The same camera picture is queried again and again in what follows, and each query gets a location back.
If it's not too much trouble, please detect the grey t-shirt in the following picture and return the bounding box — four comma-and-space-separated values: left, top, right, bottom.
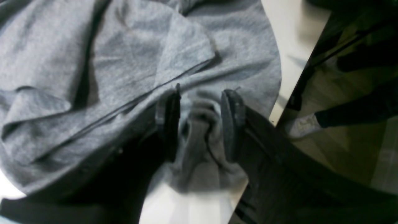
1, 0, 281, 194

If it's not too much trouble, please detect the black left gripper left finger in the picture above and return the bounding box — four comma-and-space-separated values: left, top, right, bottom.
1, 84, 181, 224

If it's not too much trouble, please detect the person leg with white shoe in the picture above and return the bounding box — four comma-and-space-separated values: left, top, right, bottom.
282, 86, 397, 139

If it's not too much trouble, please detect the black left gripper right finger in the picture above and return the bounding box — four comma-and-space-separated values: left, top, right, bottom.
221, 90, 398, 224

